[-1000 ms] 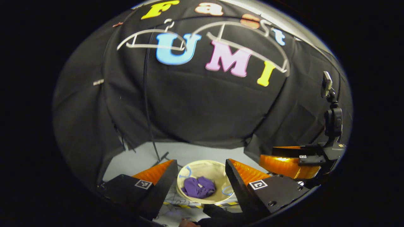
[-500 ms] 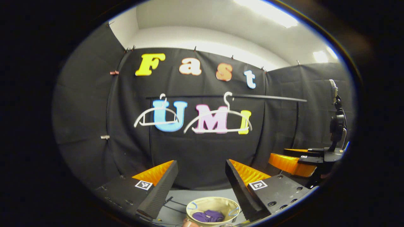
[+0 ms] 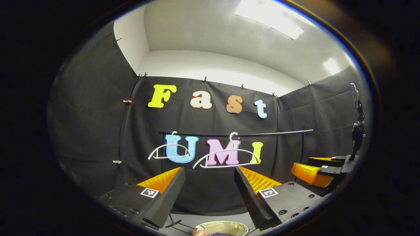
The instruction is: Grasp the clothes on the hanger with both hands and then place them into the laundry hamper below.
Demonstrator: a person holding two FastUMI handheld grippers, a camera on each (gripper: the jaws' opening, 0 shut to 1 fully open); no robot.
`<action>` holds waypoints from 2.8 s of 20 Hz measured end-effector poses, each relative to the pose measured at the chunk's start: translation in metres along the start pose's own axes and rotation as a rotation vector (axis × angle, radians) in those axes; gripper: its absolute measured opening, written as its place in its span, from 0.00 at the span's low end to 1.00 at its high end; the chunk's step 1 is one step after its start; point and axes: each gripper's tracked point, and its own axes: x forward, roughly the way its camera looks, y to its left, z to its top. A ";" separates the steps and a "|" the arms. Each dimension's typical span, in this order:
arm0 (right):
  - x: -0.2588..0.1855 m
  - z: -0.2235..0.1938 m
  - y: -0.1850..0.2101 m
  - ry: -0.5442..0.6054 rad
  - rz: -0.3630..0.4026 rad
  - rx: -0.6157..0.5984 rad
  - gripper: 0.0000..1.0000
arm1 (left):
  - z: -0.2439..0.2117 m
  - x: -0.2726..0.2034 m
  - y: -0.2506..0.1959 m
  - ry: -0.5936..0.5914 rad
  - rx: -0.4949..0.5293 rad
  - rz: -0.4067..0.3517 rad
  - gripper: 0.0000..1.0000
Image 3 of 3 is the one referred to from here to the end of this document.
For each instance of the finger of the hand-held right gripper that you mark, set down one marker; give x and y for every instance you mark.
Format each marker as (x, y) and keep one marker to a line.
(329, 170)
(323, 162)

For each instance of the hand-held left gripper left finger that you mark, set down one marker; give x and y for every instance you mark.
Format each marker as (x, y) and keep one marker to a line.
(167, 203)

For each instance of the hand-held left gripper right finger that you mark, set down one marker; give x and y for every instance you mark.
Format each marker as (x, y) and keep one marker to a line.
(251, 203)

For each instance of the pale yellow laundry hamper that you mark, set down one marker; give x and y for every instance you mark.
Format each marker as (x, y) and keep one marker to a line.
(229, 226)

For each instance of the white plastic hanger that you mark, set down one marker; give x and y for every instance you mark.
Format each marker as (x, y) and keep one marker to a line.
(226, 150)
(169, 145)

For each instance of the black clothes rack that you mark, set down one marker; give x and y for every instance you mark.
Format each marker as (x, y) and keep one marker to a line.
(279, 133)

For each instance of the small ceiling light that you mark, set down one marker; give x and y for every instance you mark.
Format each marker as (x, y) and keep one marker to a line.
(331, 66)

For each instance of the black backdrop cloth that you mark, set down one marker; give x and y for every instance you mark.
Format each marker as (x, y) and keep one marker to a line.
(92, 131)

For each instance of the row of black clips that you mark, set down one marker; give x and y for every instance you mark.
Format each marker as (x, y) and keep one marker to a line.
(205, 79)

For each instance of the long ceiling light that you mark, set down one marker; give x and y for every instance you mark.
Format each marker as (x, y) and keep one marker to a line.
(269, 18)

